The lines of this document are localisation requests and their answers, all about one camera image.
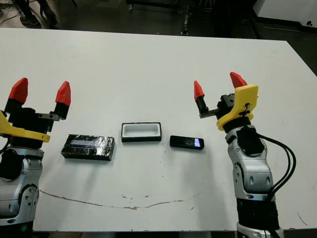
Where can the left gripper black and yellow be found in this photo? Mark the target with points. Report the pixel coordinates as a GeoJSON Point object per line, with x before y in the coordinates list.
{"type": "Point", "coordinates": [27, 121]}

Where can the right gripper black and yellow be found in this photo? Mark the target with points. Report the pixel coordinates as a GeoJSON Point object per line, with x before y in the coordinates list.
{"type": "Point", "coordinates": [244, 99]}

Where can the slim black camera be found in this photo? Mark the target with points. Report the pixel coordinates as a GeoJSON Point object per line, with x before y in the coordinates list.
{"type": "Point", "coordinates": [185, 143]}

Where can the shiny black rectangular box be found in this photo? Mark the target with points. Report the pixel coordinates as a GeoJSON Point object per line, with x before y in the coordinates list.
{"type": "Point", "coordinates": [89, 147]}

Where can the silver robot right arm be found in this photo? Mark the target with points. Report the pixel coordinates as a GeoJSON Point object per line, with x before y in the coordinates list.
{"type": "Point", "coordinates": [255, 171]}

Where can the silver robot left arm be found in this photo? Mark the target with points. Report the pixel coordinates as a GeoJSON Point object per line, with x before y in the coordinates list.
{"type": "Point", "coordinates": [17, 188]}

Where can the black box with white liner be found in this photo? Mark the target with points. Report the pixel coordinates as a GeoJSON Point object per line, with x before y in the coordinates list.
{"type": "Point", "coordinates": [141, 139]}

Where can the black wheeled gantry stand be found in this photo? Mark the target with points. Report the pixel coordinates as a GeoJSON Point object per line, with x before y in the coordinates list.
{"type": "Point", "coordinates": [185, 24]}

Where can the person in black clothes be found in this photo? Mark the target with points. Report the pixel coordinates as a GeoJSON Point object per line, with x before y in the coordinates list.
{"type": "Point", "coordinates": [29, 21]}

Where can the white cabinet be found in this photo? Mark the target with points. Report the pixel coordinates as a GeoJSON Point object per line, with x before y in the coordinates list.
{"type": "Point", "coordinates": [284, 10]}

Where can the small black knob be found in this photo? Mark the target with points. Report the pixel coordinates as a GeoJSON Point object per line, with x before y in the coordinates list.
{"type": "Point", "coordinates": [309, 22]}

